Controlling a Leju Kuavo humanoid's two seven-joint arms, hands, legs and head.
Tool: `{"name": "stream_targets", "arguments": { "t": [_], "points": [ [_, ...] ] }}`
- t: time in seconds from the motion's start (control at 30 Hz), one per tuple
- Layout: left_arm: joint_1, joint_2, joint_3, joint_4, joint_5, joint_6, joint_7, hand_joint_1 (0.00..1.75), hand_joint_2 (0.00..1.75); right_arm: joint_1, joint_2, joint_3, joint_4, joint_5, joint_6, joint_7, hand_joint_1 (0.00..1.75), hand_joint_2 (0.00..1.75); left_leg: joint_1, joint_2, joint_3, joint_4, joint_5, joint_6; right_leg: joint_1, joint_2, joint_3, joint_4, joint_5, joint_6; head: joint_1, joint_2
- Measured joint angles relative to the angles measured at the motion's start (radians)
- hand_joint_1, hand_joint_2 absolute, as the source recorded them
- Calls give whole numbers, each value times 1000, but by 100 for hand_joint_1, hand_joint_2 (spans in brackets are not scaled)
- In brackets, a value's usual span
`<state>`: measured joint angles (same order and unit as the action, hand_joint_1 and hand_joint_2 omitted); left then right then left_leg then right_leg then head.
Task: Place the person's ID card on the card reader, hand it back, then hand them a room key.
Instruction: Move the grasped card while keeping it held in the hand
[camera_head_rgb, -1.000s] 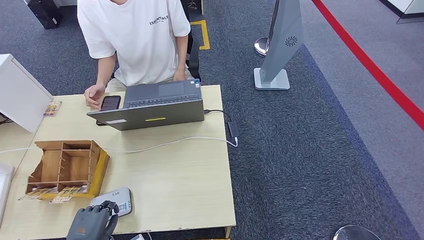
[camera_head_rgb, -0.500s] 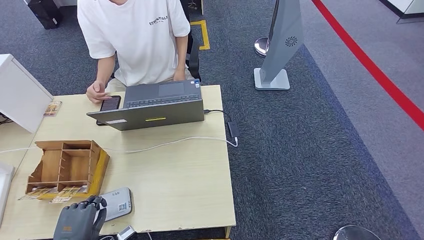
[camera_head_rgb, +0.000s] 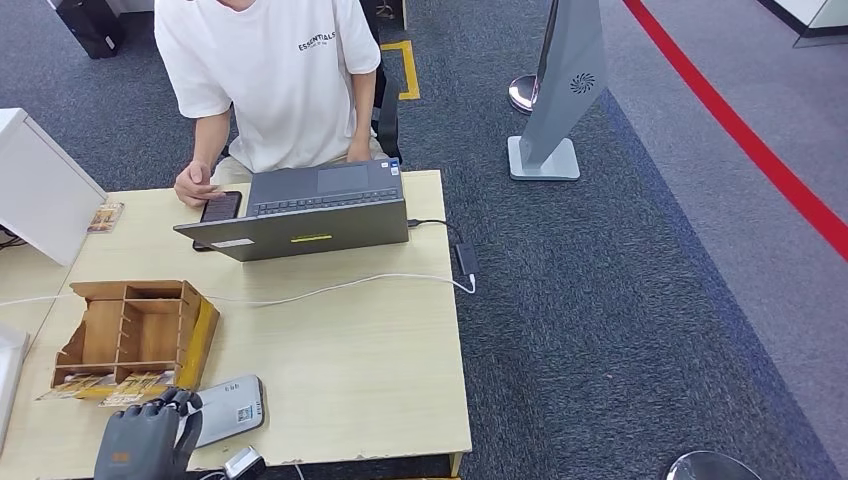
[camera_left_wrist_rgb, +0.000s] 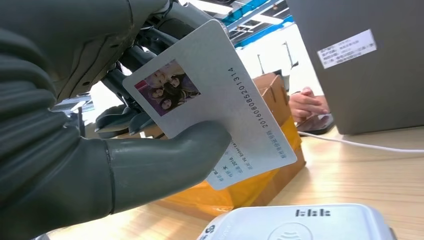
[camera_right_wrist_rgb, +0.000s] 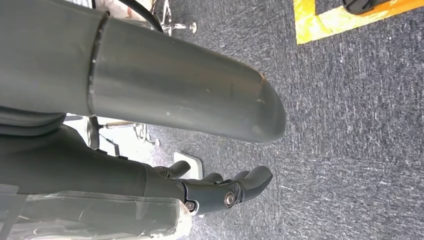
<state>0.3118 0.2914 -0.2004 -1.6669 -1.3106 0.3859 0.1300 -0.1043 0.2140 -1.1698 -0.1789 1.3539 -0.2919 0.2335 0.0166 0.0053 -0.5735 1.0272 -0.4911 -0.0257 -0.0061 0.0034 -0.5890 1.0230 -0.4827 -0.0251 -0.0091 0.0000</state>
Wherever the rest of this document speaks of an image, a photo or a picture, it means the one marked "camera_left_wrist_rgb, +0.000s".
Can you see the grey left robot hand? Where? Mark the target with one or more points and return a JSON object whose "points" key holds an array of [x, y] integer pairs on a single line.
{"points": [[82, 33]]}

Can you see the black smartphone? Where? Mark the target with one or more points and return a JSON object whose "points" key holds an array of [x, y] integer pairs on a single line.
{"points": [[318, 126]]}

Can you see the white photo ID card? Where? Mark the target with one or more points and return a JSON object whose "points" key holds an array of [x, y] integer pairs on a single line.
{"points": [[215, 82]]}

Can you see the white card reader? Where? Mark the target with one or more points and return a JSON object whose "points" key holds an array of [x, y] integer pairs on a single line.
{"points": [[298, 225]]}

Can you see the wooden organizer with yellow tape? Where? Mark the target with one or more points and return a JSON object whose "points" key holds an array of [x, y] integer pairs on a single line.
{"points": [[271, 99]]}

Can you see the grey laptop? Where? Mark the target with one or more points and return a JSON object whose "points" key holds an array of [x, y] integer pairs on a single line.
{"points": [[364, 92]]}

